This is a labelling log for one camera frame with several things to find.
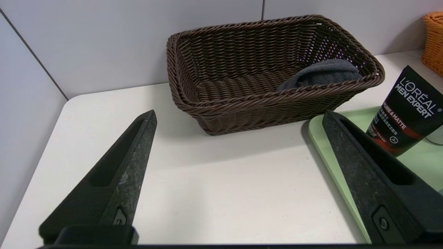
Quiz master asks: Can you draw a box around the light green plastic tray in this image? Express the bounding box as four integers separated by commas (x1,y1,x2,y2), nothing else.
308,107,443,242

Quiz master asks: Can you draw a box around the dark brown wicker basket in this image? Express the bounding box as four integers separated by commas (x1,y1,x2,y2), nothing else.
166,15,385,135

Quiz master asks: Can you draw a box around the orange wicker basket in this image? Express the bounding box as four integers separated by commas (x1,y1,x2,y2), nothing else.
421,11,443,77

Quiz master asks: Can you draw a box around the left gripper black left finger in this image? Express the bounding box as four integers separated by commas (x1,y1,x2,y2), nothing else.
39,110,158,244

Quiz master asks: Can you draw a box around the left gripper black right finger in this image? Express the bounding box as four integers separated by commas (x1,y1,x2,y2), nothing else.
322,110,443,244

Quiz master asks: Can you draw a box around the dark grey towel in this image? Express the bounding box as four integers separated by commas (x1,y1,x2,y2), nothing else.
277,59,362,92

